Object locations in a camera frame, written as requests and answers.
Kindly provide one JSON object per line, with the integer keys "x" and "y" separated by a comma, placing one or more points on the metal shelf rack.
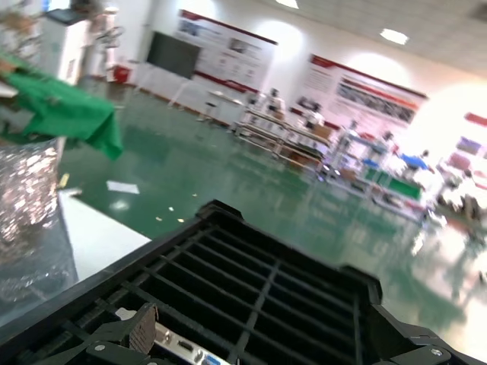
{"x": 281, "y": 133}

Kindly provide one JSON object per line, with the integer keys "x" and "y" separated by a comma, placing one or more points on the green table cloth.
{"x": 64, "y": 106}

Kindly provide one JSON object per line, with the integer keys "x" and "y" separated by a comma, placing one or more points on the white humanoid robot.
{"x": 274, "y": 100}
{"x": 314, "y": 117}

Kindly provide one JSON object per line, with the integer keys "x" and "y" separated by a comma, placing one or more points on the green storage bin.
{"x": 404, "y": 188}

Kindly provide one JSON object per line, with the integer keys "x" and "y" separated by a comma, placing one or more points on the white tripod stand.
{"x": 182, "y": 93}

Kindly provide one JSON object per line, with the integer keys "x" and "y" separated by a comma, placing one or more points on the grey transparent antistatic bag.
{"x": 26, "y": 190}

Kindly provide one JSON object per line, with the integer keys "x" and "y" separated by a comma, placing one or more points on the white mobile robot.
{"x": 106, "y": 38}

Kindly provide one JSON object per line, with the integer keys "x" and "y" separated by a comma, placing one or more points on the yellow flat strip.
{"x": 64, "y": 179}

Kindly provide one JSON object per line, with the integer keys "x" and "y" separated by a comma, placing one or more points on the black display screen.
{"x": 173, "y": 55}

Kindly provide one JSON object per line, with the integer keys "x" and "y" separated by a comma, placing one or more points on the graphics card with metal bracket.
{"x": 182, "y": 344}

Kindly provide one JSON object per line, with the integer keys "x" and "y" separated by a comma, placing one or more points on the white floor paper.
{"x": 122, "y": 186}

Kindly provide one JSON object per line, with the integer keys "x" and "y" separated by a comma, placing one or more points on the small white table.
{"x": 228, "y": 104}

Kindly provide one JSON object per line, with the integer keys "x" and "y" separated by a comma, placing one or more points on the white cabinet machine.
{"x": 64, "y": 42}

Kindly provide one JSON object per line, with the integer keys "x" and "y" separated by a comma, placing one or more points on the black slotted plastic container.
{"x": 95, "y": 281}

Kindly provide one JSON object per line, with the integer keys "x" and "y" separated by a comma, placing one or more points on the metal stool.
{"x": 208, "y": 112}

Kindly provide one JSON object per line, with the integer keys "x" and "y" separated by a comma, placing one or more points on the metal rack with bins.
{"x": 369, "y": 178}

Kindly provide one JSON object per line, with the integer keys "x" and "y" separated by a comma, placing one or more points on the red bordered wall poster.
{"x": 228, "y": 49}

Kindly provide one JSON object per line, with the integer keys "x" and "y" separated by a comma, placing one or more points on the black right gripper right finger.
{"x": 437, "y": 355}

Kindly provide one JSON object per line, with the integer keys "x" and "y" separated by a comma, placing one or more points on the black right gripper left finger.
{"x": 141, "y": 331}

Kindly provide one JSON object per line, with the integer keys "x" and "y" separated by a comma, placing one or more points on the blue storage bin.
{"x": 415, "y": 160}

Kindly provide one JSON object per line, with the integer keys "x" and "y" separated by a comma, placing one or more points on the large photo wall poster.
{"x": 365, "y": 95}

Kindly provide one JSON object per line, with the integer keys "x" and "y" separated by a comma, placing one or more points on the red box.
{"x": 121, "y": 73}

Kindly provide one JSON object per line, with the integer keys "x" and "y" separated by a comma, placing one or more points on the rectangular ceiling light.
{"x": 287, "y": 3}
{"x": 393, "y": 36}

